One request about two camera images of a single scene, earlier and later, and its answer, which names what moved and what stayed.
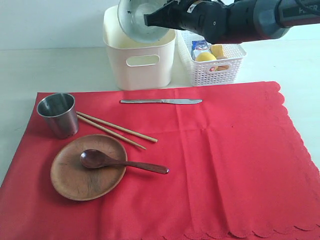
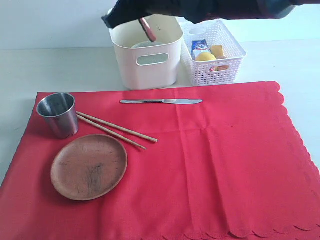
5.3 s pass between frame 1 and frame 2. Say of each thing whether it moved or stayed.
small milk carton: stayed
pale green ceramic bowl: moved
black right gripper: moved
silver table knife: stayed
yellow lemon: stayed
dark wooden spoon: moved
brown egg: stayed
